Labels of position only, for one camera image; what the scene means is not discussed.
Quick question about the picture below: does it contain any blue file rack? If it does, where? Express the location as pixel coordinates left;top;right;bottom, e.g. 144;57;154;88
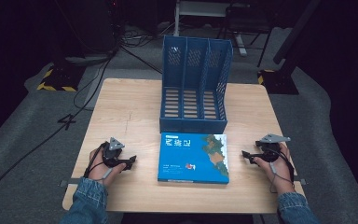
158;35;234;135

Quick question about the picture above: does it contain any black slanted pole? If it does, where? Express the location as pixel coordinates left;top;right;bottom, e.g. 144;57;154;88
272;0;323;65

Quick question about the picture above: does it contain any black floor cable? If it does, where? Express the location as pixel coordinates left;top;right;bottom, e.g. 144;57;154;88
0;46;119;213

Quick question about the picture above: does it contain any black and yellow stand base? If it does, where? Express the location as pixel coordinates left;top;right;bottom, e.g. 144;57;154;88
36;63;85;92
256;68;300;95

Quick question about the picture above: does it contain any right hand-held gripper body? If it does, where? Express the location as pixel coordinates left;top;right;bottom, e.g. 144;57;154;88
255;133;292;163

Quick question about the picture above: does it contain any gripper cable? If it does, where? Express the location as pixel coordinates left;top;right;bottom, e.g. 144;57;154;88
262;143;296;194
82;142;114;181

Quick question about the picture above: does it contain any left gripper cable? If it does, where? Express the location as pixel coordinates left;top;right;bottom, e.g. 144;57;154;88
82;142;114;181

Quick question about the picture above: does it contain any person's left hand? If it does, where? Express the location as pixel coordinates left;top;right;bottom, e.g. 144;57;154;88
88;147;127;188

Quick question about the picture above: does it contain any blue book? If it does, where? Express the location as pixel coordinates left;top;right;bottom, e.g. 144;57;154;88
157;132;230;185

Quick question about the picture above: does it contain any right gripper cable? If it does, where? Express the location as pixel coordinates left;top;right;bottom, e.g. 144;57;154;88
262;143;296;194

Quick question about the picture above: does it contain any black chair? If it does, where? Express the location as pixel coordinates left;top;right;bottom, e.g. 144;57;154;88
215;3;276;68

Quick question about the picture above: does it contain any white metal stand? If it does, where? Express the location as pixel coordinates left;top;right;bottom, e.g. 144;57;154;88
172;0;249;58

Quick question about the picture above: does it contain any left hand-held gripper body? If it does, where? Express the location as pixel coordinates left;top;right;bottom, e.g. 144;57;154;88
102;136;126;168

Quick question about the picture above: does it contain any person's right hand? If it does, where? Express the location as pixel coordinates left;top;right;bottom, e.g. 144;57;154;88
253;142;296;195

